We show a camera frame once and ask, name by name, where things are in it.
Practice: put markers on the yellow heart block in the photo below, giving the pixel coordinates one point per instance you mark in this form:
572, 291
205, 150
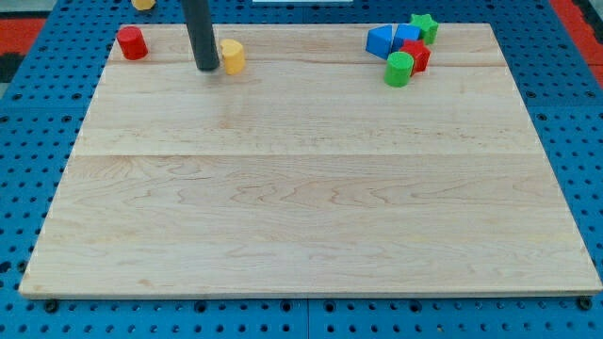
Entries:
233, 56

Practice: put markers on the light wooden board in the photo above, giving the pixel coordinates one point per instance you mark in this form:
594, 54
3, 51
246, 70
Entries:
306, 176

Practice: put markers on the green cylinder block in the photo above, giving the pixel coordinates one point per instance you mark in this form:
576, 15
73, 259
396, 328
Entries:
398, 70

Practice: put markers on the blue triangle block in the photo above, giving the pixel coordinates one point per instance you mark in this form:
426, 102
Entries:
379, 41

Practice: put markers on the red hexagon block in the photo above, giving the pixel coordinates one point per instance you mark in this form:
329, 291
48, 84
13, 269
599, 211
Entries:
420, 53

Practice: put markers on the blue cube block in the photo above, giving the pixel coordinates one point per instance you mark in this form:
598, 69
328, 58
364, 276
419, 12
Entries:
404, 32

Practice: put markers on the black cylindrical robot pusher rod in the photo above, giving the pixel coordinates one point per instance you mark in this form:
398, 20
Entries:
199, 24

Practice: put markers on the green star block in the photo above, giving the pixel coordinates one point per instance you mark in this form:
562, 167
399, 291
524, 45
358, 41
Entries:
427, 26

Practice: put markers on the red cylinder block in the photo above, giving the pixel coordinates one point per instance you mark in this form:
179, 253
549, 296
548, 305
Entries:
132, 43

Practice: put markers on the yellow block at top edge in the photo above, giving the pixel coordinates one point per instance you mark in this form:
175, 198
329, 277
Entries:
142, 5

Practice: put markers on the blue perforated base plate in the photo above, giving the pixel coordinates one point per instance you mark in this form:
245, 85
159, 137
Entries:
45, 104

